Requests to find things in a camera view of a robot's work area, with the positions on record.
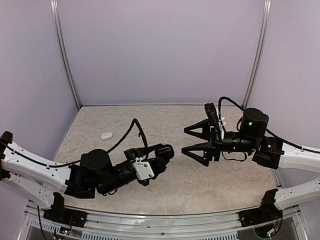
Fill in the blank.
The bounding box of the black earbud charging case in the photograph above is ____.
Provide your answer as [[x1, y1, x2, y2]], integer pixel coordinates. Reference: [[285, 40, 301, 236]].
[[154, 144, 175, 160]]

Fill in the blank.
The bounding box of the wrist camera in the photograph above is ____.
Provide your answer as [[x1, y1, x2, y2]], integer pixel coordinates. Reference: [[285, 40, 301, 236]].
[[132, 161, 155, 181], [204, 103, 219, 127]]

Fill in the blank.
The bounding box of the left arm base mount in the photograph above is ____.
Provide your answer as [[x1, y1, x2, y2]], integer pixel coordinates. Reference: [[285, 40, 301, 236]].
[[43, 192, 88, 228]]

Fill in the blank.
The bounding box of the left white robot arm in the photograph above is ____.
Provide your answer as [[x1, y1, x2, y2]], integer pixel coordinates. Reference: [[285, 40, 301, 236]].
[[0, 131, 175, 223]]

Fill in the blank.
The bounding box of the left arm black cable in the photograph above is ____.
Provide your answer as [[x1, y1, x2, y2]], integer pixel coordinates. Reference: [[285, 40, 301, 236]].
[[0, 118, 148, 171]]

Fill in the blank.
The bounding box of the front aluminium rail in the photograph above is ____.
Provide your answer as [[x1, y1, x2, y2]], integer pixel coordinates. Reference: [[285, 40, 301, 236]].
[[17, 202, 310, 240]]

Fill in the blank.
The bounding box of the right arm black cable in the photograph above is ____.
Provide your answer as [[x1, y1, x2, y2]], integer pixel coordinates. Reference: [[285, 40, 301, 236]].
[[216, 96, 320, 152]]

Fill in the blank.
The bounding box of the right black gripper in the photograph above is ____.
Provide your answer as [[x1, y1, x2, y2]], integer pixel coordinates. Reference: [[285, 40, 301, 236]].
[[182, 118, 258, 166]]

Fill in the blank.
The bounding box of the left aluminium frame post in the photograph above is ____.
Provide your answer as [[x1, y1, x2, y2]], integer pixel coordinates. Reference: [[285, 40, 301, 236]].
[[50, 0, 83, 111]]

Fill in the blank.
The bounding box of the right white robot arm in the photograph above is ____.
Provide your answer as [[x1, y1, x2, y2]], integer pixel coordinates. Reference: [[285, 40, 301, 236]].
[[181, 103, 320, 173]]

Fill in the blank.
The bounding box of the right aluminium frame post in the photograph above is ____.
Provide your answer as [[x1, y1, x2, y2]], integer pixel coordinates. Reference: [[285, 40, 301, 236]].
[[242, 0, 272, 108]]

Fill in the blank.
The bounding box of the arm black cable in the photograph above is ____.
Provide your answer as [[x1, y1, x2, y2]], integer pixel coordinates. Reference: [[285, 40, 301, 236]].
[[0, 118, 148, 171], [216, 96, 320, 152]]

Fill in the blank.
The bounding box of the aluminium frame post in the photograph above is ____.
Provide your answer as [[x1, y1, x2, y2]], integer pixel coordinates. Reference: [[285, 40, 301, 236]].
[[242, 0, 272, 108], [50, 0, 83, 111]]

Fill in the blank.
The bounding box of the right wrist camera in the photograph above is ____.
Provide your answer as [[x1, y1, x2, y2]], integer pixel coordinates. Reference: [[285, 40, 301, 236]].
[[204, 103, 219, 127]]

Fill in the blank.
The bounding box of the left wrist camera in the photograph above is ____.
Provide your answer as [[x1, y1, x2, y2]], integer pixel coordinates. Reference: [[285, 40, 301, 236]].
[[132, 161, 155, 181]]

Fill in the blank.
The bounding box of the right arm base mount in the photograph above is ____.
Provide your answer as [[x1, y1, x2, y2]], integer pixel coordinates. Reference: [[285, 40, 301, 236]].
[[238, 188, 283, 227]]

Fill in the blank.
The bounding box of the white earbud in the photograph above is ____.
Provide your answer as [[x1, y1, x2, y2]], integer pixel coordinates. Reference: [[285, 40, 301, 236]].
[[100, 132, 113, 141]]

